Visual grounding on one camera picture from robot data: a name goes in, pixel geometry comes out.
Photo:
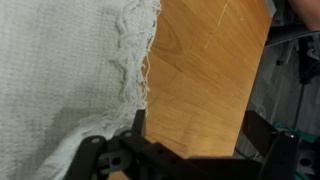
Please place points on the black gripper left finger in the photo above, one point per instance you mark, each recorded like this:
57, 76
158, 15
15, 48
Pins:
150, 156

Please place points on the white frayed cotton towel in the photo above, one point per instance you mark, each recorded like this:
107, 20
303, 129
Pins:
50, 66

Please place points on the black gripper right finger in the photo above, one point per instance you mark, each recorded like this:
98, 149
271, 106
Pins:
276, 156

